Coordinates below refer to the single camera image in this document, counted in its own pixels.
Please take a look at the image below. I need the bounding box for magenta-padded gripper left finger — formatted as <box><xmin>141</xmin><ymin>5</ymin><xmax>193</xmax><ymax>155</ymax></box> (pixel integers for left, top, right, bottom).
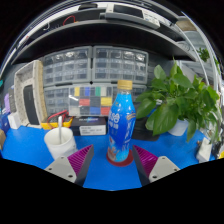
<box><xmin>44</xmin><ymin>144</ymin><xmax>96</xmax><ymax>187</ymax></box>

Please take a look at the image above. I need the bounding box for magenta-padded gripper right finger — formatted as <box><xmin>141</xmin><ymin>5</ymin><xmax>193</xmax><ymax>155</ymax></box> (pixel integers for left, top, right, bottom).
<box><xmin>131</xmin><ymin>144</ymin><xmax>181</xmax><ymax>187</ymax></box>

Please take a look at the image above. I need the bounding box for blue drink bottle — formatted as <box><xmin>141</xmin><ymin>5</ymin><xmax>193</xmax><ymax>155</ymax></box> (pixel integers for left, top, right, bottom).
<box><xmin>106</xmin><ymin>79</ymin><xmax>137</xmax><ymax>164</ymax></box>

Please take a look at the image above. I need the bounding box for white ribbed cup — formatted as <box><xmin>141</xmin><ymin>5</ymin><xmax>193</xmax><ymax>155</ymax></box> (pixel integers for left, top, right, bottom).
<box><xmin>43</xmin><ymin>126</ymin><xmax>78</xmax><ymax>160</ymax></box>

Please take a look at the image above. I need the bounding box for metal spoon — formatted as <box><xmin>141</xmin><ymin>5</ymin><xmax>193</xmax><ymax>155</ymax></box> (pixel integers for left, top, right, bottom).
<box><xmin>57</xmin><ymin>114</ymin><xmax>64</xmax><ymax>145</ymax></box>

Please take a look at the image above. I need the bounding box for black flat case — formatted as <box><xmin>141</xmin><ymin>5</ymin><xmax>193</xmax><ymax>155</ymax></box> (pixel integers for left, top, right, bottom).
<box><xmin>132</xmin><ymin>114</ymin><xmax>161</xmax><ymax>141</ymax></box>

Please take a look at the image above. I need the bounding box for yellow multimeter with red leads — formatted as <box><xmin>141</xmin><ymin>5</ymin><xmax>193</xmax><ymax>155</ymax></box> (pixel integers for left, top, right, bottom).
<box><xmin>40</xmin><ymin>109</ymin><xmax>74</xmax><ymax>130</ymax></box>

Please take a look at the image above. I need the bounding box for small white block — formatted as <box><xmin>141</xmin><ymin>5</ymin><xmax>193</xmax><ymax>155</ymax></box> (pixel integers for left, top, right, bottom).
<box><xmin>196</xmin><ymin>137</ymin><xmax>213</xmax><ymax>163</ymax></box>

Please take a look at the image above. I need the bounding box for black box with white label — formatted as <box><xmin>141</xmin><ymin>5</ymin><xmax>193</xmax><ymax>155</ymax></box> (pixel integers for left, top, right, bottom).
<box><xmin>70</xmin><ymin>116</ymin><xmax>108</xmax><ymax>137</ymax></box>

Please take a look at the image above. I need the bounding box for green plant in white pot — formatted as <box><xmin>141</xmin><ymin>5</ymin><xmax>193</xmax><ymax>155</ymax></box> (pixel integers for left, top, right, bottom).
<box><xmin>134</xmin><ymin>59</ymin><xmax>223</xmax><ymax>143</ymax></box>

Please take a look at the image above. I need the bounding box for small white container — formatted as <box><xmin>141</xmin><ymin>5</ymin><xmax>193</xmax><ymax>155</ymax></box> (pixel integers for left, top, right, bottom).
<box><xmin>7</xmin><ymin>111</ymin><xmax>23</xmax><ymax>130</ymax></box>

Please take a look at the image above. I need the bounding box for black rectangular speaker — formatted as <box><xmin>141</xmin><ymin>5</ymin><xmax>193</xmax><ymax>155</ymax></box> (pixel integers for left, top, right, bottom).
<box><xmin>22</xmin><ymin>84</ymin><xmax>40</xmax><ymax>126</ymax></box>

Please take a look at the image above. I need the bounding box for drawer cabinet with coloured drawers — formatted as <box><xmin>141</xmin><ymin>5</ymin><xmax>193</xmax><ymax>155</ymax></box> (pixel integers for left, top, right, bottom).
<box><xmin>69</xmin><ymin>85</ymin><xmax>114</xmax><ymax>118</ymax></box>

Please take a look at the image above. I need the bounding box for blue carton box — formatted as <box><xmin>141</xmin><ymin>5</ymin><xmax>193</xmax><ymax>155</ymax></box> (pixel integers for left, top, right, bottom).
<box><xmin>0</xmin><ymin>113</ymin><xmax>11</xmax><ymax>134</ymax></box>

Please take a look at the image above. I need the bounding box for white perforated tray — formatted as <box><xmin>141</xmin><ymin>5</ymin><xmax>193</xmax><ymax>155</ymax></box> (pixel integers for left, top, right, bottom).
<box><xmin>13</xmin><ymin>59</ymin><xmax>48</xmax><ymax>129</ymax></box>

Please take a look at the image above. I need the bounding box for white metal rack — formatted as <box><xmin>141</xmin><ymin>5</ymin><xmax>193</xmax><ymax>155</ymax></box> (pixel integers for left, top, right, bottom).
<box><xmin>176</xmin><ymin>13</ymin><xmax>224</xmax><ymax>101</ymax></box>

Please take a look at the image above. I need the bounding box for dark shelf unit with equipment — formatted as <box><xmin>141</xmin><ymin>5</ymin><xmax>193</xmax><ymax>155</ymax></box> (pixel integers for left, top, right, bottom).
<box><xmin>0</xmin><ymin>0</ymin><xmax>201</xmax><ymax>68</ymax></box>

